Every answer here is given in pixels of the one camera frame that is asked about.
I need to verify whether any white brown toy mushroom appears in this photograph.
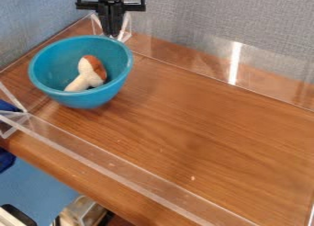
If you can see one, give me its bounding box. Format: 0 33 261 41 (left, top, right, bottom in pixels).
65 55 106 92

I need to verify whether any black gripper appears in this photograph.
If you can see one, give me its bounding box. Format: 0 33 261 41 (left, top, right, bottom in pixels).
74 0 145 37

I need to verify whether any grey metal object below table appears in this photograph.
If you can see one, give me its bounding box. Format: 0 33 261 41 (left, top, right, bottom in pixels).
50 196 108 226

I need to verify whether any blue plastic bowl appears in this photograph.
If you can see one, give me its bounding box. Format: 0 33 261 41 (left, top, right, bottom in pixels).
28 35 133 109

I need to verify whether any black white object below table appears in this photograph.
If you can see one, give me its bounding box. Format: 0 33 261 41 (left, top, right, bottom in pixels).
0 204 37 226

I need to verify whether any blue cloth object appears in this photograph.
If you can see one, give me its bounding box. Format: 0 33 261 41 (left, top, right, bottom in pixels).
0 99 21 173

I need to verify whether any clear acrylic barrier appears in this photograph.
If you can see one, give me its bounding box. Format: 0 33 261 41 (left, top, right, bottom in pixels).
0 12 314 226

